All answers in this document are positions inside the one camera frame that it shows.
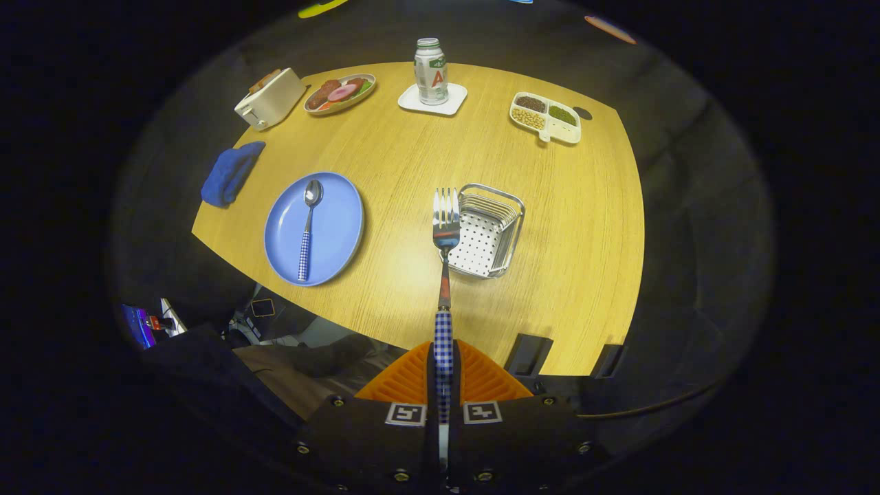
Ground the blue folded cloth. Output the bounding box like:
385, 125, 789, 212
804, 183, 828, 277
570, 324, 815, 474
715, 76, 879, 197
200, 141, 267, 208

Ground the white divided dish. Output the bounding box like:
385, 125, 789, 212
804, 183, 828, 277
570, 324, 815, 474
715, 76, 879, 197
509, 91, 582, 145

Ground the checkered handle spoon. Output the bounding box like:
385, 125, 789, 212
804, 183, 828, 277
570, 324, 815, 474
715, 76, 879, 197
297, 179, 325, 283

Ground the metal wire basket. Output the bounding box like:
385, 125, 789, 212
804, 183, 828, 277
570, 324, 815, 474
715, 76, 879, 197
440, 183, 526, 279

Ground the person's leg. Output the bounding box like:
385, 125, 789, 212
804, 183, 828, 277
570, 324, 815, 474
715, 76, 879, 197
234, 337, 406, 420

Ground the white toaster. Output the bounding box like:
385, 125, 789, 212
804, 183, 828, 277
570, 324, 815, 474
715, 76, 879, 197
234, 67, 307, 131

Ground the brown sausage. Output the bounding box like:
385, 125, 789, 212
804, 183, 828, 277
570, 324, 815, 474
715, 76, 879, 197
306, 79, 342, 111

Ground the blue round plate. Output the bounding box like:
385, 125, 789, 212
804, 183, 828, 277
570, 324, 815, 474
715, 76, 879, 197
264, 171, 365, 287

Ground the oval food plate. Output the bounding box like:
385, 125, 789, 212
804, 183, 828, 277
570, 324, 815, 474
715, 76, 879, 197
303, 73, 377, 116

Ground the checkered handle fork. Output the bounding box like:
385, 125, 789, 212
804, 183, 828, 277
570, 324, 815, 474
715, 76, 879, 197
432, 187, 462, 475

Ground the white square coaster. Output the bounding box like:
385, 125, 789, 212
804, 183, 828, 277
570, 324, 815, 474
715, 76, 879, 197
397, 83, 468, 116

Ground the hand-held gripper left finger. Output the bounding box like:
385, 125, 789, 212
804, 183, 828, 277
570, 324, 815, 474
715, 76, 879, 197
292, 342, 441, 495

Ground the black table bracket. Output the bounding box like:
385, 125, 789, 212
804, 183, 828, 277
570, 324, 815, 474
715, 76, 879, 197
504, 333, 554, 377
591, 342, 626, 379

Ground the white bottle green cap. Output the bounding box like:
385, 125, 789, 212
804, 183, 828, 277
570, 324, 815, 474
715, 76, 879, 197
414, 38, 450, 106

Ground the computer monitor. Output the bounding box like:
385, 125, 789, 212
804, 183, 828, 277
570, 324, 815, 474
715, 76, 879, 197
120, 304, 157, 350

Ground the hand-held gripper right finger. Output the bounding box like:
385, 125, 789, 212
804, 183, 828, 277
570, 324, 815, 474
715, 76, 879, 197
450, 339, 606, 495

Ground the black cable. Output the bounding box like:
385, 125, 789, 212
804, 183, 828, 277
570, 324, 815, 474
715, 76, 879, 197
577, 375, 729, 420

